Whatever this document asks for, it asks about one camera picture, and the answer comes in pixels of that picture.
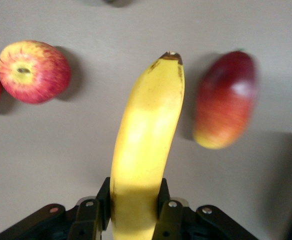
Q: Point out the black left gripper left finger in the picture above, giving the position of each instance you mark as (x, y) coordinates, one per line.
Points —
(88, 220)

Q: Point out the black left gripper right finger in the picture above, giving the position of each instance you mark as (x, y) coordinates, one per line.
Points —
(168, 220)

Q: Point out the yellow banana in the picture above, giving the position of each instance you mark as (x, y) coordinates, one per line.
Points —
(146, 140)

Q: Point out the red yellow apple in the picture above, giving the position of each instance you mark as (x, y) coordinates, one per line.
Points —
(33, 72)

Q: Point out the red yellow mango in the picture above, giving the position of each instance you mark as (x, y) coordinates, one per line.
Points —
(226, 105)

